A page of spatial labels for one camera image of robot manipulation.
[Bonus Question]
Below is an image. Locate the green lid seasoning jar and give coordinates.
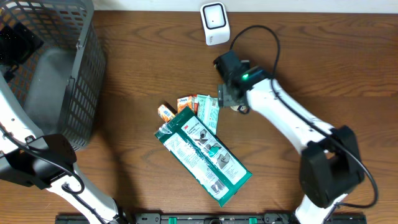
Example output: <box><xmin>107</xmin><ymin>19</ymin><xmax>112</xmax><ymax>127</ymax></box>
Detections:
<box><xmin>231</xmin><ymin>105</ymin><xmax>249</xmax><ymax>114</ymax></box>

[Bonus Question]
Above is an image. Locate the white toilet wipes pack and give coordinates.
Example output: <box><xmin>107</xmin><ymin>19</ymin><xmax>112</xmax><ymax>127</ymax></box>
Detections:
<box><xmin>197</xmin><ymin>95</ymin><xmax>220</xmax><ymax>134</ymax></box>

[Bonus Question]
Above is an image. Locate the red snack packet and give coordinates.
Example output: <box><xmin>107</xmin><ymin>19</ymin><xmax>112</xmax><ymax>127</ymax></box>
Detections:
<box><xmin>192</xmin><ymin>95</ymin><xmax>198</xmax><ymax>114</ymax></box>

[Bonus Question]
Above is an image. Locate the orange white tissue pack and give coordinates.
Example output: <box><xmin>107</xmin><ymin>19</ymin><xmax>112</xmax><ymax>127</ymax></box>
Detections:
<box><xmin>177</xmin><ymin>96</ymin><xmax>194</xmax><ymax>113</ymax></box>

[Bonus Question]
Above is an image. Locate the green 3M package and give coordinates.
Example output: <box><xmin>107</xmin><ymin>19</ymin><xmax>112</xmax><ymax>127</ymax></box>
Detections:
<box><xmin>155</xmin><ymin>108</ymin><xmax>252</xmax><ymax>207</ymax></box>

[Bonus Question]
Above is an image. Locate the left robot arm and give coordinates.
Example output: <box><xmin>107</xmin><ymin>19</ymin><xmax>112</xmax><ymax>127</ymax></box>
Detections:
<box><xmin>1</xmin><ymin>20</ymin><xmax>132</xmax><ymax>223</ymax></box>

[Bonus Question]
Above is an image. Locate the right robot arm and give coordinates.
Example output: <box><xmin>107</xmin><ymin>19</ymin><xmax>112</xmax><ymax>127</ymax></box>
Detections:
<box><xmin>213</xmin><ymin>50</ymin><xmax>364</xmax><ymax>223</ymax></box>

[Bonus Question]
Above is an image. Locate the white barcode scanner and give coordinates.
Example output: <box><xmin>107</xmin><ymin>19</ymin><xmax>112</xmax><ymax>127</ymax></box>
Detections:
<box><xmin>200</xmin><ymin>2</ymin><xmax>231</xmax><ymax>46</ymax></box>

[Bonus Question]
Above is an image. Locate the grey plastic mesh basket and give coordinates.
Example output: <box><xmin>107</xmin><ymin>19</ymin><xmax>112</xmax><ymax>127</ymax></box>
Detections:
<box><xmin>1</xmin><ymin>1</ymin><xmax>106</xmax><ymax>149</ymax></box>

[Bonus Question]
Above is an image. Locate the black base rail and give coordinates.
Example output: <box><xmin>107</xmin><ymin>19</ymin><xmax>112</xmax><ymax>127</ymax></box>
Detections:
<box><xmin>55</xmin><ymin>213</ymin><xmax>367</xmax><ymax>224</ymax></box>

